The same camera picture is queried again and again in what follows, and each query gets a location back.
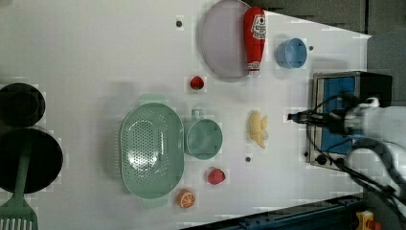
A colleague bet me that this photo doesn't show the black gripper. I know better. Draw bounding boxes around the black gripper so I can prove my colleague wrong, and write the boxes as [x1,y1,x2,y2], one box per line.
[287,109,345,134]

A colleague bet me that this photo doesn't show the peeled yellow banana toy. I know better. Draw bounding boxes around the peeled yellow banana toy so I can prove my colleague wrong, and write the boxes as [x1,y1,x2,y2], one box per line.
[249,111,268,149]

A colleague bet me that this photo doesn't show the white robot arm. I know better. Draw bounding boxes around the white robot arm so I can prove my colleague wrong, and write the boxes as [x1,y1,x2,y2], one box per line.
[287,98,405,222]

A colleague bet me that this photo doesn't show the green mug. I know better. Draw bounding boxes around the green mug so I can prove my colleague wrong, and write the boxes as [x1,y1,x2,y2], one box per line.
[184,108,223,160]

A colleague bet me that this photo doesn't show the black toaster oven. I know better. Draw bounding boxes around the black toaster oven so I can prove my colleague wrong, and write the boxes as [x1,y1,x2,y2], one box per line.
[308,71,393,170]

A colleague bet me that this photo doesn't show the blue plastic cup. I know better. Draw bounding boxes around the blue plastic cup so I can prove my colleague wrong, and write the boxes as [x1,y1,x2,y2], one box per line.
[276,38,307,69]

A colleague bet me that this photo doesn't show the yellow red clamp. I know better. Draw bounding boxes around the yellow red clamp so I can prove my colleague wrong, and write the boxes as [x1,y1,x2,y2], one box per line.
[356,211,382,230]

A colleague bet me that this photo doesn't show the red ketchup bottle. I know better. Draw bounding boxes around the red ketchup bottle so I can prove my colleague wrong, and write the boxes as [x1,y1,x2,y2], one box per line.
[243,7,266,77]

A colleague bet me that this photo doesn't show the large red strawberry toy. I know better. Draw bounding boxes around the large red strawberry toy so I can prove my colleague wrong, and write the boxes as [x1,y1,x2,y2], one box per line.
[208,169,226,185]

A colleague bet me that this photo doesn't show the lilac round plate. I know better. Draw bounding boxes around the lilac round plate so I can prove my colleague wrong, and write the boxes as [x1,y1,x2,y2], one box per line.
[199,0,250,78]

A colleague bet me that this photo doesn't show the small red strawberry toy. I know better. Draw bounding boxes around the small red strawberry toy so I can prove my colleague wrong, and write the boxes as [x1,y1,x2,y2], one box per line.
[190,76,205,90]

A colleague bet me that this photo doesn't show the orange slice toy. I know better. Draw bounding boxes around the orange slice toy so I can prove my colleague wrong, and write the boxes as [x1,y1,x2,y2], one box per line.
[177,189,195,208]

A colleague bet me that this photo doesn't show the green perforated colander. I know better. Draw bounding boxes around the green perforated colander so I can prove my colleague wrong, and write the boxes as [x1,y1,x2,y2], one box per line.
[119,93,184,209]

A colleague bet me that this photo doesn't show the large black pan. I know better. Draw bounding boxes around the large black pan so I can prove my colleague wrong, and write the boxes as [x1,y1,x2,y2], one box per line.
[0,128,63,194]

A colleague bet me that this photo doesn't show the small black pot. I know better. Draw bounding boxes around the small black pot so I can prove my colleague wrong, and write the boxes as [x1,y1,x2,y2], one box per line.
[0,82,46,127]

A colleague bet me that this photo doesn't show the green plastic spatula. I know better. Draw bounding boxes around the green plastic spatula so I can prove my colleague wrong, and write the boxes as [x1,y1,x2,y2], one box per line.
[0,141,38,230]

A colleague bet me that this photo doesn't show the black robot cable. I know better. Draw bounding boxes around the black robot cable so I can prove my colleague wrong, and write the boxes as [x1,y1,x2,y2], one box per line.
[304,94,406,221]

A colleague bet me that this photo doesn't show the blue metal frame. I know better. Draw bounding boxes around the blue metal frame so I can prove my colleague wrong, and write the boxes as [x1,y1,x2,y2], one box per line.
[182,195,365,230]

